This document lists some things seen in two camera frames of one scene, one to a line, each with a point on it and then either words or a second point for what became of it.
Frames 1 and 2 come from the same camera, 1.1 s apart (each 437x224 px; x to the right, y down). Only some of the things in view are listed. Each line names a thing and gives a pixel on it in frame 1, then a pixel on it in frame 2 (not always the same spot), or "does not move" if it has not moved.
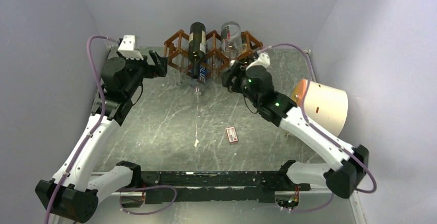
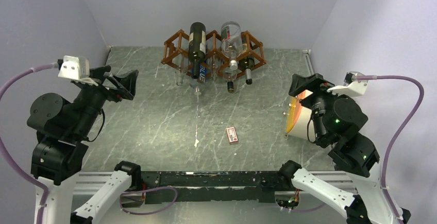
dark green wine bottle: [197, 46] does not move
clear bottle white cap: [231, 41] does not move
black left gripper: [159, 69] → [125, 84]
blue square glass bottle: [203, 78] does not move
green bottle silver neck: [246, 59] does not move
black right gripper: [235, 70] → [299, 83]
